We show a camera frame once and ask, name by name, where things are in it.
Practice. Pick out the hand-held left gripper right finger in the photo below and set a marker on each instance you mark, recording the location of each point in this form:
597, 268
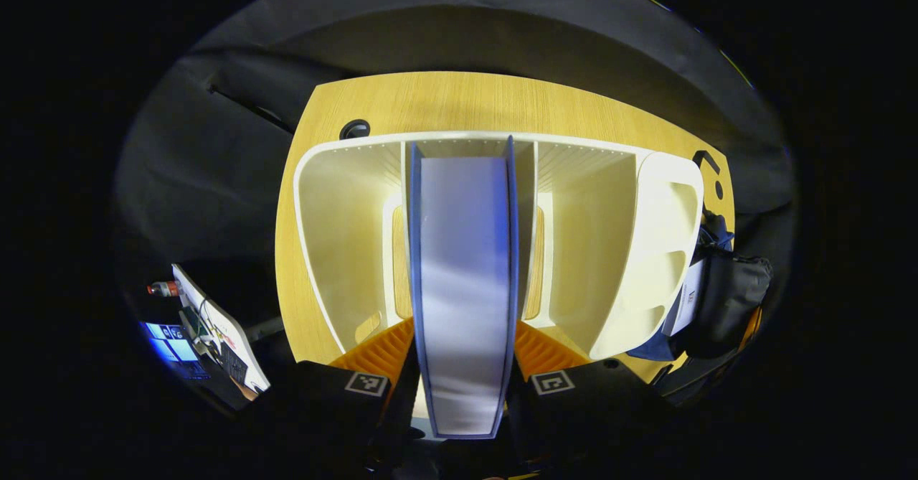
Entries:
581, 415

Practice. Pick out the red capped bottle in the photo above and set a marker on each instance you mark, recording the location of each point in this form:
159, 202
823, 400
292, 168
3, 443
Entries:
163, 289

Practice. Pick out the white flat panel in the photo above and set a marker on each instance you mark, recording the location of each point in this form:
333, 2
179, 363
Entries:
229, 344

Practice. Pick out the lit blue screen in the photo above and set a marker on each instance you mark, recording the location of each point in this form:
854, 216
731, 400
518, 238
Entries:
172, 347

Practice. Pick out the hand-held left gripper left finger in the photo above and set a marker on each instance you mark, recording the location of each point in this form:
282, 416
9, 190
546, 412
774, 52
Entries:
337, 408

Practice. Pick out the navy blue schoolbag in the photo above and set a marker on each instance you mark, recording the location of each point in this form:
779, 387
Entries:
731, 300

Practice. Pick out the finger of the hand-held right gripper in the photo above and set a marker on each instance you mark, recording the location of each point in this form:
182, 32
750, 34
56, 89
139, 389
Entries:
751, 329

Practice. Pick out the white plastic bookshelf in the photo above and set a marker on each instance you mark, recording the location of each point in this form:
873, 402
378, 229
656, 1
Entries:
344, 236

